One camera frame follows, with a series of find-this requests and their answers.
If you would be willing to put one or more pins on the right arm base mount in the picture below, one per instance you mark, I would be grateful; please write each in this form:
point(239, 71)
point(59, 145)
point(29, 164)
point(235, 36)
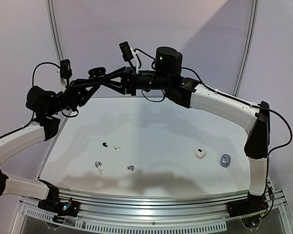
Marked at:
point(251, 204)

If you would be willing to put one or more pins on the left aluminium corner post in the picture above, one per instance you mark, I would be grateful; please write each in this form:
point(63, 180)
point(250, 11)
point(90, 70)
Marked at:
point(54, 29)

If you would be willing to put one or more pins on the aluminium front rail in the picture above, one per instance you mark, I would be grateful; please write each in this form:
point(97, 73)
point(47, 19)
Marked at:
point(174, 208)

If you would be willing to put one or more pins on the perforated white cable tray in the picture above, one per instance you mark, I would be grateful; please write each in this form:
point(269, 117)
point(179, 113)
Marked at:
point(38, 222)

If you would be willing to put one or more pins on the black charging case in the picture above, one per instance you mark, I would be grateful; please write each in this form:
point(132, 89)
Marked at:
point(97, 72)

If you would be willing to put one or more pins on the translucent blue charging case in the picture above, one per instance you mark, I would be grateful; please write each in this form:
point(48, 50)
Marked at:
point(225, 160)

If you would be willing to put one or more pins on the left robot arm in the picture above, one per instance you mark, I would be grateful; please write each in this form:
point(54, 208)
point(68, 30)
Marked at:
point(44, 104)

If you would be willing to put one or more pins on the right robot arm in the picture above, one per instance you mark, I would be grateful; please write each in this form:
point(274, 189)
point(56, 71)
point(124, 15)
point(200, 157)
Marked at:
point(193, 93)

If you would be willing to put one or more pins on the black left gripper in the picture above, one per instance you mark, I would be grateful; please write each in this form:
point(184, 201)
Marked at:
point(75, 93)

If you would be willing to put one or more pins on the aluminium corner post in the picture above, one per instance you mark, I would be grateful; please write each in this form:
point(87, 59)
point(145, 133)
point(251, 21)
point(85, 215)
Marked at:
point(247, 46)
point(54, 29)

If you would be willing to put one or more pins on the white charging case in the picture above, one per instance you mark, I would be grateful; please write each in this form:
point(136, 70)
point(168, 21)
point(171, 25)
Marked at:
point(200, 153)

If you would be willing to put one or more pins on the right aluminium corner post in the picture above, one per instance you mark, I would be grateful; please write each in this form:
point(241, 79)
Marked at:
point(247, 46)

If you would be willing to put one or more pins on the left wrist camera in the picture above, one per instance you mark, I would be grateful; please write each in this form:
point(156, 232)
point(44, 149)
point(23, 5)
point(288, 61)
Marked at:
point(65, 72)

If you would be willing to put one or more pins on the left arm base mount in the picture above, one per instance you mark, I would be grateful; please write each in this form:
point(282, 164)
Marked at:
point(67, 207)

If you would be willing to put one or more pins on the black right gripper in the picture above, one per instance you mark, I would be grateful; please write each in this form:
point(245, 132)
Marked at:
point(129, 81)

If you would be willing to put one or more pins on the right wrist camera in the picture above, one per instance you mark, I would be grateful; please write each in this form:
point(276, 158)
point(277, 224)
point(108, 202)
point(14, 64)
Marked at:
point(130, 56)

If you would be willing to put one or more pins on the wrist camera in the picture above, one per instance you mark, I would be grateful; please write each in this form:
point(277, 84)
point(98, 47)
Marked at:
point(130, 56)
point(65, 72)

